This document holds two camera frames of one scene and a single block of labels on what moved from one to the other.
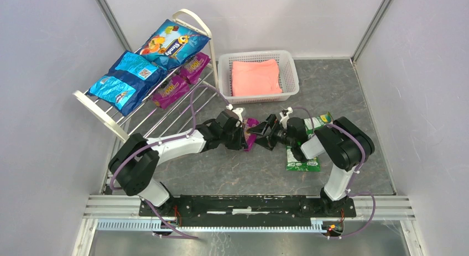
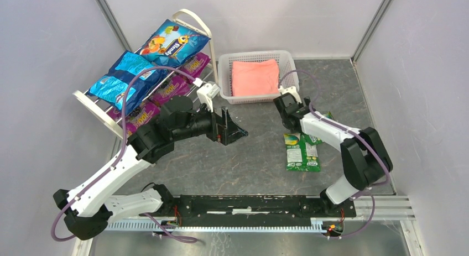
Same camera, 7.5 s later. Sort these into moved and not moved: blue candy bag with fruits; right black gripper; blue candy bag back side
Moved: right black gripper
Not moved: blue candy bag back side; blue candy bag with fruits
